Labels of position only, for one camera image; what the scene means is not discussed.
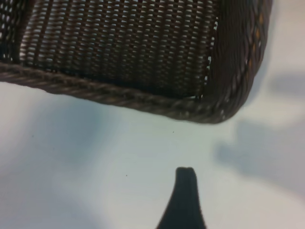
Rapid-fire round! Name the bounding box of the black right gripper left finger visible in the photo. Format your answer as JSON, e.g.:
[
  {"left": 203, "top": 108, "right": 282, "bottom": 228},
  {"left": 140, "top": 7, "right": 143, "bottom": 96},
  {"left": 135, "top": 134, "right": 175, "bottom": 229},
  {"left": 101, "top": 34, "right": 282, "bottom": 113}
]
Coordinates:
[{"left": 156, "top": 167, "right": 188, "bottom": 229}]

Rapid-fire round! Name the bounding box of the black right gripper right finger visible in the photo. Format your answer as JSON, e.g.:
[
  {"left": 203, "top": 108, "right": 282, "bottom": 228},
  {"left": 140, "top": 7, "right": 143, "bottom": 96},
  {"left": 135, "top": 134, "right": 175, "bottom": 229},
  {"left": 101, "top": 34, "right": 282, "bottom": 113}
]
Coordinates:
[{"left": 187, "top": 167, "right": 208, "bottom": 229}]

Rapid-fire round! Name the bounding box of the dark brown wicker basket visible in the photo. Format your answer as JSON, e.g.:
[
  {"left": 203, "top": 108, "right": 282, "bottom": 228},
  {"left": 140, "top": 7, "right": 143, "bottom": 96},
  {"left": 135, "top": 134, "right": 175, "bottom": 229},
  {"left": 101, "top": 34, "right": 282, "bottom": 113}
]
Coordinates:
[{"left": 0, "top": 0, "right": 274, "bottom": 125}]

